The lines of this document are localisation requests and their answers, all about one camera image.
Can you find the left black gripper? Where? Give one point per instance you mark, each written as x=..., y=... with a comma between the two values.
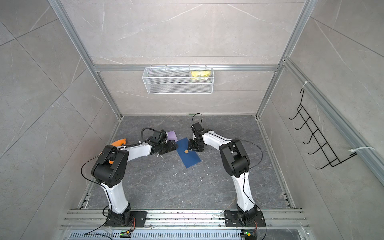
x=171, y=148

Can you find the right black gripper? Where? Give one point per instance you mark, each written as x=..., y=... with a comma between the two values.
x=191, y=146

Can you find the purple envelope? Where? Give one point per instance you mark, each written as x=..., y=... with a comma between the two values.
x=172, y=136

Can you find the dark blue envelope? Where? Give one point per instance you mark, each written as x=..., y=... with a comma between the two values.
x=188, y=157

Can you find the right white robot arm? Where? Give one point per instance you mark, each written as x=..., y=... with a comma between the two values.
x=236, y=162

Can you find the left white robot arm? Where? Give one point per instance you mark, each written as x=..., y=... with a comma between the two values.
x=109, y=171

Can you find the orange fish plush toy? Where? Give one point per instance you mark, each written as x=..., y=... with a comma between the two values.
x=119, y=143

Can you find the yellow item in basket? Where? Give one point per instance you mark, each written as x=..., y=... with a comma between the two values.
x=200, y=75

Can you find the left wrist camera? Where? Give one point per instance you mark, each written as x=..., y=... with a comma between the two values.
x=159, y=137

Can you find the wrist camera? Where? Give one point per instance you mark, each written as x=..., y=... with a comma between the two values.
x=196, y=127
x=159, y=137

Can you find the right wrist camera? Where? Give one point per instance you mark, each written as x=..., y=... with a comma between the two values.
x=196, y=127

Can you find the white wire mesh basket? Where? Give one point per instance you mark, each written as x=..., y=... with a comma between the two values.
x=175, y=80

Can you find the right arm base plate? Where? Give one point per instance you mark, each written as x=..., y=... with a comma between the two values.
x=250, y=219

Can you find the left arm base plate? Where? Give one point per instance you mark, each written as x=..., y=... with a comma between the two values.
x=126, y=219

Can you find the aluminium mounting rail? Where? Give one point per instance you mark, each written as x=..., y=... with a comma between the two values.
x=214, y=224

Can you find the black wire hook rack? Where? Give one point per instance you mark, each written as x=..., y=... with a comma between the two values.
x=322, y=144

